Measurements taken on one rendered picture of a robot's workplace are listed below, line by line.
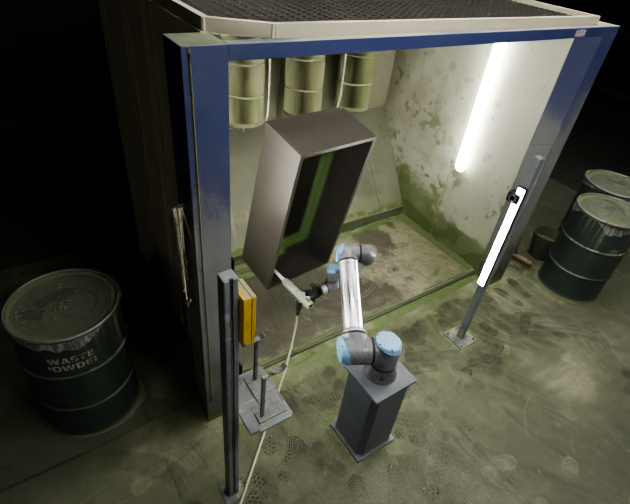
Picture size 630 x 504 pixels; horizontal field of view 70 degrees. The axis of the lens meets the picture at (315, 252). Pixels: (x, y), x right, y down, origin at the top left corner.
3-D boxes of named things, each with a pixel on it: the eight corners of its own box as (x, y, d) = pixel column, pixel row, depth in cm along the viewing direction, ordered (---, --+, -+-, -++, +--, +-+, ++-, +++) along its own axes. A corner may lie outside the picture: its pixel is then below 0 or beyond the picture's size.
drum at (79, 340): (35, 447, 267) (-16, 349, 213) (53, 369, 310) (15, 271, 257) (140, 430, 282) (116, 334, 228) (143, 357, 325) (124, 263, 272)
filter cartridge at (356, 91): (338, 124, 413) (350, 25, 363) (325, 110, 440) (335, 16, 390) (373, 123, 424) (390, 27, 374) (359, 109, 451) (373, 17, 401)
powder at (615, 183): (658, 195, 432) (659, 194, 432) (623, 203, 411) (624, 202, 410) (609, 169, 470) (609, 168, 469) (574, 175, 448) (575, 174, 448)
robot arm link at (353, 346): (374, 360, 235) (362, 238, 272) (341, 360, 233) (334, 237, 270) (367, 368, 248) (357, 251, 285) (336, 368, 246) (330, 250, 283)
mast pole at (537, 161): (455, 336, 374) (533, 156, 275) (459, 334, 377) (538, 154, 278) (460, 340, 371) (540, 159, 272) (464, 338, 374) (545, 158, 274)
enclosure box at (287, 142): (241, 257, 344) (265, 121, 259) (303, 234, 377) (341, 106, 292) (266, 290, 328) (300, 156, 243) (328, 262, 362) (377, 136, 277)
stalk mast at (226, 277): (225, 488, 259) (216, 273, 160) (234, 483, 262) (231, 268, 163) (229, 497, 256) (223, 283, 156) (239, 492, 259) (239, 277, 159)
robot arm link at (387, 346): (399, 371, 247) (406, 350, 236) (369, 371, 244) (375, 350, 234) (393, 350, 259) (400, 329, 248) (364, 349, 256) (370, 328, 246)
